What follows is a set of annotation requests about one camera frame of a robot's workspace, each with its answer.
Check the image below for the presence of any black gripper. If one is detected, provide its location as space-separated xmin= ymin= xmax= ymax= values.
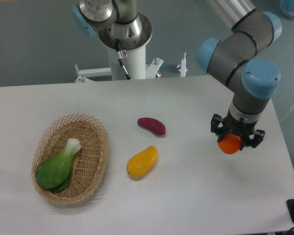
xmin=210 ymin=114 xmax=266 ymax=151

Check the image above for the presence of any orange fruit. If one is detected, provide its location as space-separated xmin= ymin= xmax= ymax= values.
xmin=218 ymin=134 xmax=241 ymax=154

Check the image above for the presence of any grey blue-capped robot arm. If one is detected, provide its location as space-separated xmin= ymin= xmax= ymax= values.
xmin=72 ymin=0 xmax=282 ymax=153

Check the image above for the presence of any woven wicker basket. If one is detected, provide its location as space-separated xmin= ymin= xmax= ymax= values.
xmin=31 ymin=114 xmax=109 ymax=205

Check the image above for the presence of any purple sweet potato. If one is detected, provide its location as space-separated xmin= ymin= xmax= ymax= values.
xmin=137 ymin=117 xmax=166 ymax=136

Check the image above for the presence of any yellow mango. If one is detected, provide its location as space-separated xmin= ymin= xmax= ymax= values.
xmin=126 ymin=145 xmax=158 ymax=178

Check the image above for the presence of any blue object top right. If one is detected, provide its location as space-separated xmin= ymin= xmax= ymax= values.
xmin=280 ymin=0 xmax=294 ymax=20

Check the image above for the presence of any green bok choy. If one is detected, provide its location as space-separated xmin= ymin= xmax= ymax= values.
xmin=35 ymin=138 xmax=81 ymax=193

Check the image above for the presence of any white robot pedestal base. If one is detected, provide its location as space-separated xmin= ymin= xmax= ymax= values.
xmin=74 ymin=45 xmax=164 ymax=83

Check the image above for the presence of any black cable on pedestal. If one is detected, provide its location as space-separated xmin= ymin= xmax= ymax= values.
xmin=115 ymin=39 xmax=132 ymax=80

